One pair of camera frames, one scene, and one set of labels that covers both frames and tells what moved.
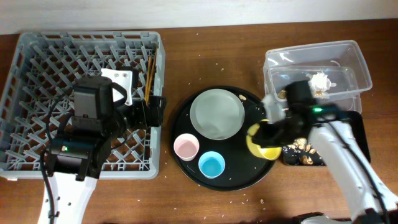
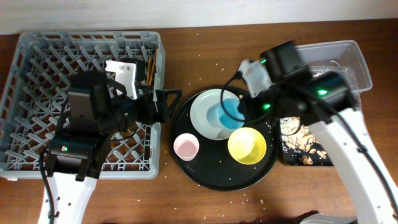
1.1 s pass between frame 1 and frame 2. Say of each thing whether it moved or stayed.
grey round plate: stayed
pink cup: stayed
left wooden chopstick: stayed
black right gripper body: moved
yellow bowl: moved
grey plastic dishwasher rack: stayed
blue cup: moved
